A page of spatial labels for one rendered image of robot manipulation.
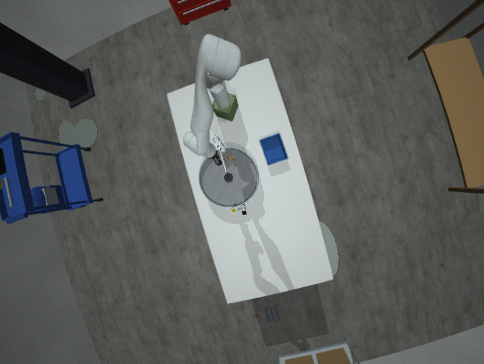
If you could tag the blue plastic crate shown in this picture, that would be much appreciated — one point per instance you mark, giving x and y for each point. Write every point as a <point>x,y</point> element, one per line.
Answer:
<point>274,149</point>

